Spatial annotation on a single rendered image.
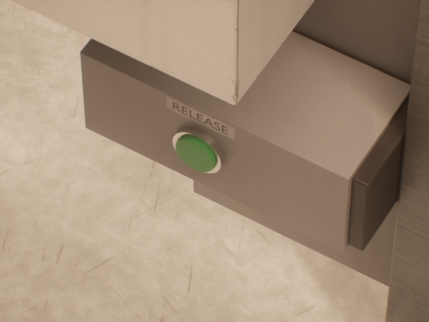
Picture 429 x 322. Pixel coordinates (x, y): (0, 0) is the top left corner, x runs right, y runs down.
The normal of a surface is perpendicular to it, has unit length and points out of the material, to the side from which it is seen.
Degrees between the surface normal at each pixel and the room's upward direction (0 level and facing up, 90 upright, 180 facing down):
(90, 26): 90
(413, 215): 90
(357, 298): 0
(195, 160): 90
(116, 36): 90
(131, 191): 0
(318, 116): 0
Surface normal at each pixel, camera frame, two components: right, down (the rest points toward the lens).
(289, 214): -0.51, 0.69
